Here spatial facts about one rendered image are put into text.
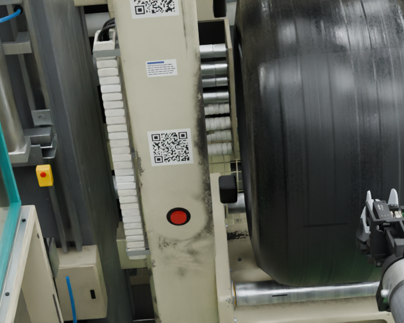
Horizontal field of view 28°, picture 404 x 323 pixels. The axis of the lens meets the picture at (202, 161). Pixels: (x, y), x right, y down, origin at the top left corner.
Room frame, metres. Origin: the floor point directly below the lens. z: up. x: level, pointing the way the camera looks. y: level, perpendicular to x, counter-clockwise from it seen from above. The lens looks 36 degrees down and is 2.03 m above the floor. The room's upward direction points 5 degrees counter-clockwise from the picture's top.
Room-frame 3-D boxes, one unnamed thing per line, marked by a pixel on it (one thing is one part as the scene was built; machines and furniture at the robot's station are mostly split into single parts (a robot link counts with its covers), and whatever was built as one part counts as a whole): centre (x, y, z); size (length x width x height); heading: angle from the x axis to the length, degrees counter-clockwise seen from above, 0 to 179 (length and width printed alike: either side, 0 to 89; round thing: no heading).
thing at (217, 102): (1.63, 0.01, 1.05); 0.20 x 0.15 x 0.30; 89
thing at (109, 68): (1.20, 0.14, 1.19); 0.05 x 0.04 x 0.48; 179
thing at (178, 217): (1.17, 0.05, 1.06); 0.03 x 0.02 x 0.03; 89
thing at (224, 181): (1.36, -0.05, 0.97); 0.05 x 0.04 x 0.05; 179
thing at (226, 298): (1.25, -0.03, 0.90); 0.40 x 0.03 x 0.10; 179
